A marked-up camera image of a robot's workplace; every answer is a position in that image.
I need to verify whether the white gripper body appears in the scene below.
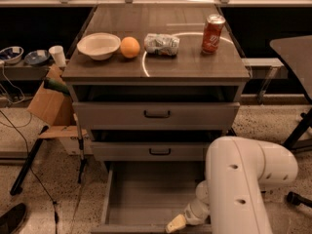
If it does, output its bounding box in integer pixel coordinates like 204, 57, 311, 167
183, 199, 210, 225

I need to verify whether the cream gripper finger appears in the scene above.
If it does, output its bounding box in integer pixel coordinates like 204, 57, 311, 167
165, 214, 186, 233

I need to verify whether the grey bottom drawer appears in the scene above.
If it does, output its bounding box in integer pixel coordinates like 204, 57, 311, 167
91, 162, 205, 234

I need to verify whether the grey drawer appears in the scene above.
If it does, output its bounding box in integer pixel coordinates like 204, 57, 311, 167
91, 162, 205, 234
73, 102, 240, 131
91, 142, 209, 161

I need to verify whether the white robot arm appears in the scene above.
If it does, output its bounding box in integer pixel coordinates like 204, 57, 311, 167
166, 136, 298, 234

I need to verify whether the grey middle drawer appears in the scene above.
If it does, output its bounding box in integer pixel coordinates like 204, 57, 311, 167
91, 142, 209, 161

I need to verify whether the grey drawer cabinet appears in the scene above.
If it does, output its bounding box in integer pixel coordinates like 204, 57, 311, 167
61, 3, 252, 164

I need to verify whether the grey top drawer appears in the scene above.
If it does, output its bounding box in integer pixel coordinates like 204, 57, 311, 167
73, 102, 240, 131

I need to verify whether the thin tripod pole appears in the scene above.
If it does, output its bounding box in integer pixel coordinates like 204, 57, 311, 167
74, 114, 87, 184

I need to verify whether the black tripod leg left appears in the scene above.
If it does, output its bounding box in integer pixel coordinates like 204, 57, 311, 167
10, 137, 43, 196

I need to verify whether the black shoe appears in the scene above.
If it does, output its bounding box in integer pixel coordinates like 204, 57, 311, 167
0, 203, 26, 234

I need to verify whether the red soda can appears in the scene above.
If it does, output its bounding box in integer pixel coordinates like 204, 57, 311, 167
202, 14, 225, 54

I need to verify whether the crumpled chip bag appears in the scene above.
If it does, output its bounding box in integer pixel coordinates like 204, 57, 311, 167
144, 33, 180, 56

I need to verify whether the brown cardboard box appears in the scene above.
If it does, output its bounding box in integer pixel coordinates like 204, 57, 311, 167
26, 63, 95, 156

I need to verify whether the orange fruit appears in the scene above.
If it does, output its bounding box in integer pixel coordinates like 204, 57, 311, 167
120, 37, 140, 59

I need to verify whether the white bowl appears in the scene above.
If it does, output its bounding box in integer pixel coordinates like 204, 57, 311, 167
77, 33, 121, 60

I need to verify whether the white paper cup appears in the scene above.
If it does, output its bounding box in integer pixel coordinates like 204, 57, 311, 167
49, 45, 66, 67

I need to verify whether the blue patterned bowl right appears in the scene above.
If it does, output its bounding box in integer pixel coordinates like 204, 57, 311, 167
24, 50, 50, 66

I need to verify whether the blue patterned bowl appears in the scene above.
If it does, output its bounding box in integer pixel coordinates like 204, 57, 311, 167
0, 46, 23, 64
24, 50, 50, 66

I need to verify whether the blue patterned bowl left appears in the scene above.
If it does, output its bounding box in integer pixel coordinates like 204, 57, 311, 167
0, 46, 23, 64

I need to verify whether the black floor cable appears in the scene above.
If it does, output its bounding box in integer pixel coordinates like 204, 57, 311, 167
0, 109, 60, 234

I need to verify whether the green handled tool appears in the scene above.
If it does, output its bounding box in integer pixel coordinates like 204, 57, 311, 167
43, 77, 70, 96

